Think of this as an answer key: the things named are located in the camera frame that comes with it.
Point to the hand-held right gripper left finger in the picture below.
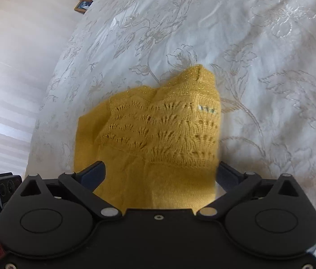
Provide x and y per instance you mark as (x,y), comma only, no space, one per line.
(93,175)

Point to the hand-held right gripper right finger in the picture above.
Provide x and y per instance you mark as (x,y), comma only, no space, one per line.
(226,178)

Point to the yellow knit sweater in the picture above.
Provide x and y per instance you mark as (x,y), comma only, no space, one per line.
(158,134)

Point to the white embroidered bedspread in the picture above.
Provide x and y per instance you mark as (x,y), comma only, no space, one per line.
(273,61)

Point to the wooden picture frame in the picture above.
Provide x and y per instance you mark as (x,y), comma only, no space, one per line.
(83,5)

